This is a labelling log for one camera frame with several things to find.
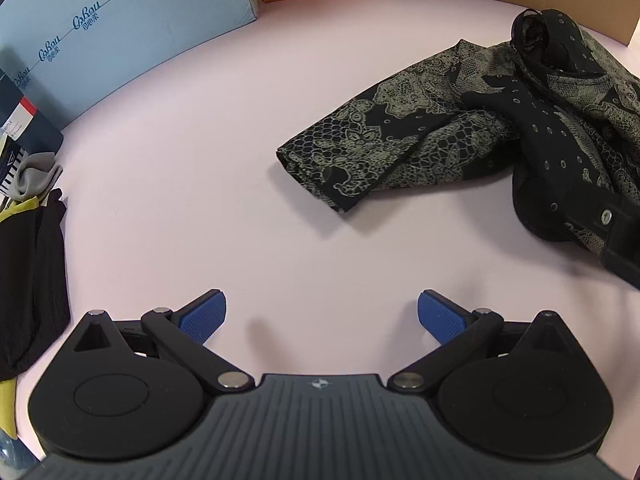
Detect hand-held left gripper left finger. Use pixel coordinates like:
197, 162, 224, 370
74, 288, 254, 395

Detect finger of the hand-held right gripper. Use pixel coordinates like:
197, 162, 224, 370
565, 195, 640, 291

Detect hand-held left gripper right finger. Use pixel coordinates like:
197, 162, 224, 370
387, 289, 573, 392

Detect black patterned lace blouse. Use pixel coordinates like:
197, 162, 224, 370
276, 8, 640, 267

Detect black cloth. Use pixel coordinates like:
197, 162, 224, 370
0, 188, 72, 383

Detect grey cloth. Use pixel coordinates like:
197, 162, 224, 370
12, 152, 64, 204

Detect black and white striped item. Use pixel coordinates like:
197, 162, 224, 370
0, 142, 27, 206

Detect dark blue box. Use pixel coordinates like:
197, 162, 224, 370
0, 68, 64, 161

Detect light blue cardboard box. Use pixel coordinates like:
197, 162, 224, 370
0, 0, 259, 133

